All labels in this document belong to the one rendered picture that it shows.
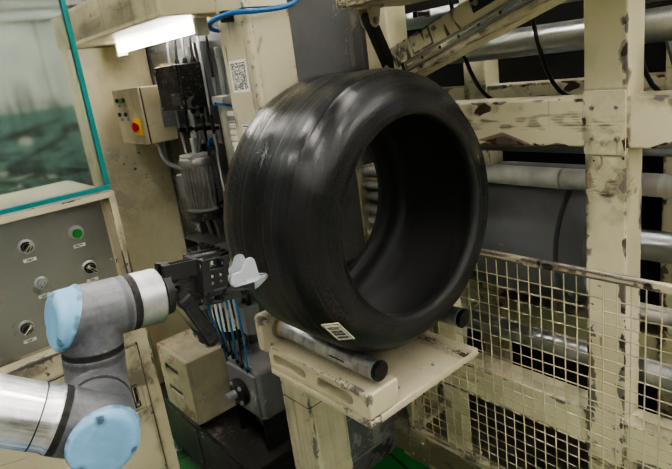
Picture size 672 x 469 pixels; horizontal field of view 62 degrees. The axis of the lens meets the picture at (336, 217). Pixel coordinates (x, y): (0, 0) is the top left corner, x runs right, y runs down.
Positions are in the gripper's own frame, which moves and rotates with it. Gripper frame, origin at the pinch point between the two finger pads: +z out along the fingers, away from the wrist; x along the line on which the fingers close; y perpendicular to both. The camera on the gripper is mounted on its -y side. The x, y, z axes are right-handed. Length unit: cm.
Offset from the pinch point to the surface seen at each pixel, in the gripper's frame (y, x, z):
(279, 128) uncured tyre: 28.0, 1.0, 6.7
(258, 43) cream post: 47, 25, 19
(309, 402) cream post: -47, 25, 29
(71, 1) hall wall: 214, 881, 244
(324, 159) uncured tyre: 22.6, -11.4, 7.2
